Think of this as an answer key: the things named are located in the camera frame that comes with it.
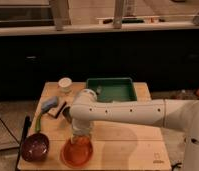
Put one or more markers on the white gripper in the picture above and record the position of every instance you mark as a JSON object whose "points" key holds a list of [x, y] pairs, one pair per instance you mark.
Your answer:
{"points": [[82, 128]]}

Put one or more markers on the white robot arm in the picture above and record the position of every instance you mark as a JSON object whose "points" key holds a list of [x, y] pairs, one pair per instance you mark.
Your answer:
{"points": [[181, 115]]}

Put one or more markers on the red bowl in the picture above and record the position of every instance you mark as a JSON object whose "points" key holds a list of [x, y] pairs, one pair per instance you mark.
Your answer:
{"points": [[75, 156]]}

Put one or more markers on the dark purple bowl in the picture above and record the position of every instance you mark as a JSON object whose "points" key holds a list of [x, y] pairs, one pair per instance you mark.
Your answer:
{"points": [[35, 148]]}

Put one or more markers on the black stick tool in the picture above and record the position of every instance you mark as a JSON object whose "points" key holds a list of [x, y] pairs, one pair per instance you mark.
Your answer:
{"points": [[54, 112]]}

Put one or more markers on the small white object in tray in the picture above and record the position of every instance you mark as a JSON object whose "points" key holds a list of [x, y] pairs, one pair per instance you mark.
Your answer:
{"points": [[98, 90]]}

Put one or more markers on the green vegetable toy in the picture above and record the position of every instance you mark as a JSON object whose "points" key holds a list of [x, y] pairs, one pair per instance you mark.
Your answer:
{"points": [[38, 122]]}

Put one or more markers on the white cup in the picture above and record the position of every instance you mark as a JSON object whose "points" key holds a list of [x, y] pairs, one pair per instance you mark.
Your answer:
{"points": [[65, 84]]}

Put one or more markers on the green plastic tray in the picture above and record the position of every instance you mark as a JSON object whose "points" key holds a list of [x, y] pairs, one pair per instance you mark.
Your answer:
{"points": [[113, 89]]}

